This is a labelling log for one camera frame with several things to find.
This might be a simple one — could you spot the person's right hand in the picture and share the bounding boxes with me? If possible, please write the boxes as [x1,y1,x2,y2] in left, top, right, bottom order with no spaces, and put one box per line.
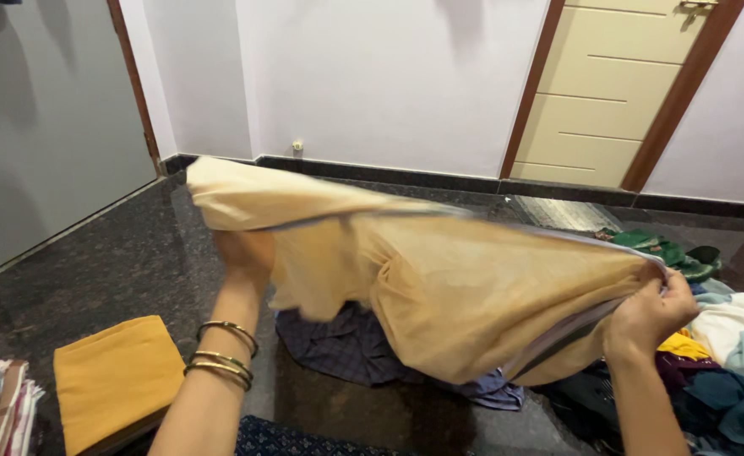
[603,267,701,362]

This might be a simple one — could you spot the person's left hand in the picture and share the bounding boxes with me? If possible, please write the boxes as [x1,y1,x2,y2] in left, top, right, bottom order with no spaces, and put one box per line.
[212,228,277,287]

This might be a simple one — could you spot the pale yellow cloth garment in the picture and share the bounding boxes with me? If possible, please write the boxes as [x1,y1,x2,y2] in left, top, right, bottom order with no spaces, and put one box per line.
[186,156,669,387]

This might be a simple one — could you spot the green garment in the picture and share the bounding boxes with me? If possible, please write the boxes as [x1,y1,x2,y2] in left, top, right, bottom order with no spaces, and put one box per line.
[595,228,723,283]

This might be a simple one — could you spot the gold bangle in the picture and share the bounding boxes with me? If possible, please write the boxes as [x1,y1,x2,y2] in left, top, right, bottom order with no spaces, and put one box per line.
[196,320,260,359]
[183,361,252,392]
[189,350,255,382]

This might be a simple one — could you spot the heap of mixed clothes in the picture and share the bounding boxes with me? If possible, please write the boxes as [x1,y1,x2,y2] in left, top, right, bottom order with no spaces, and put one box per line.
[537,277,744,456]

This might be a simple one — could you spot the woven grey doormat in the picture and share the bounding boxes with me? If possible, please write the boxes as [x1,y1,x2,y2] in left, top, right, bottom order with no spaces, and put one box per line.
[512,195,623,234]

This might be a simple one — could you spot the dark blue checked cloth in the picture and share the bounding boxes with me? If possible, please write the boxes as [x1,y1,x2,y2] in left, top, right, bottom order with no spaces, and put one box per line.
[275,303,525,411]

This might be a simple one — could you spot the folded mustard yellow cloth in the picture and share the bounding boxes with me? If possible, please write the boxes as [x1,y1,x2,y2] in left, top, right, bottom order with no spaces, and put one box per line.
[53,315,187,456]

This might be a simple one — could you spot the person's blue patterned clothing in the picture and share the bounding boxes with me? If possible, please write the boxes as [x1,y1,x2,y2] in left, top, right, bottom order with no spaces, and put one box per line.
[235,415,404,456]

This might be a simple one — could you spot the cream panelled door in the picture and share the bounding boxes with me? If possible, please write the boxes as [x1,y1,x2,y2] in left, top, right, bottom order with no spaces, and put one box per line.
[510,0,715,190]

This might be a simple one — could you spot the grey door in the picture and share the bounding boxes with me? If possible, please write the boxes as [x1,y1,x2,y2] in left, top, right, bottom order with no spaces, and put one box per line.
[0,0,158,276]

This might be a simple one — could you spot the brown wooden door frame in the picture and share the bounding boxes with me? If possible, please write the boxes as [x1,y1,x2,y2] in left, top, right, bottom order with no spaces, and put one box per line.
[499,0,744,193]

